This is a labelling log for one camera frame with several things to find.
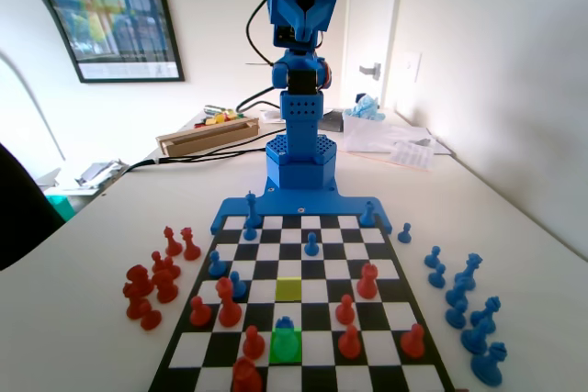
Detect blue piece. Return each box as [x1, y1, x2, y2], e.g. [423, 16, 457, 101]
[245, 189, 261, 230]

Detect red chess rook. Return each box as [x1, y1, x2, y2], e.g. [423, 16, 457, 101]
[356, 263, 379, 300]
[153, 268, 180, 305]

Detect blue chess queen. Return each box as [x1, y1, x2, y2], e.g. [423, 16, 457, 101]
[453, 252, 483, 292]

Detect red chess knight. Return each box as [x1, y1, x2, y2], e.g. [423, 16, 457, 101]
[122, 263, 156, 297]

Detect white door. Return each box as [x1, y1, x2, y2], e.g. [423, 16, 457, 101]
[346, 0, 405, 111]

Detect blue plush toy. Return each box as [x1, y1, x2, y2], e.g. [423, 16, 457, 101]
[344, 92, 386, 122]

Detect white paper sheets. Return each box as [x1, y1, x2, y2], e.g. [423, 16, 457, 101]
[259, 108, 289, 126]

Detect dark grey pouch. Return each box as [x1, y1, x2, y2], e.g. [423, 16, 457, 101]
[318, 108, 346, 133]

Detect stack of white papers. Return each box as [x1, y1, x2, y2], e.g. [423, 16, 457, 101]
[342, 114, 435, 154]

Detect long wooden box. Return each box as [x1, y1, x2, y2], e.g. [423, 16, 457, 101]
[155, 117, 261, 158]

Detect framed map poster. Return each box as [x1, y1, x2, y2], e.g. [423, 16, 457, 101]
[0, 0, 186, 84]

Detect printed paper sheet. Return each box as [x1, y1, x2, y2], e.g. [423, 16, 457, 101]
[389, 140, 436, 173]

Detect crumpled paper pile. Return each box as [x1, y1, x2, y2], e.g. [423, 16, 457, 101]
[75, 158, 131, 190]

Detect white arched panel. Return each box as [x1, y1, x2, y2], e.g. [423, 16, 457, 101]
[0, 0, 86, 173]

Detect green bin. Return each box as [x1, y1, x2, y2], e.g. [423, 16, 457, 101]
[48, 194, 77, 222]

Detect black and white chessboard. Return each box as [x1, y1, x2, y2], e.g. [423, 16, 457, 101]
[146, 213, 456, 392]

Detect black chair back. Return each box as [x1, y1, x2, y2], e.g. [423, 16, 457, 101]
[0, 140, 66, 273]

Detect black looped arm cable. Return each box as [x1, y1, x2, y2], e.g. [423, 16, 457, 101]
[244, 0, 281, 73]

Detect metal door handle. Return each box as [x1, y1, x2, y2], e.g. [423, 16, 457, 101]
[357, 62, 382, 81]

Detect black curved cable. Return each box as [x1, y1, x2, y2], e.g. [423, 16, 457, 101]
[235, 86, 282, 114]

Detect white wall switch plate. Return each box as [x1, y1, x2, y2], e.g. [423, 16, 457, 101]
[402, 50, 423, 84]

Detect black power cable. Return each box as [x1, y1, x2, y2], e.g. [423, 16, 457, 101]
[121, 132, 288, 176]

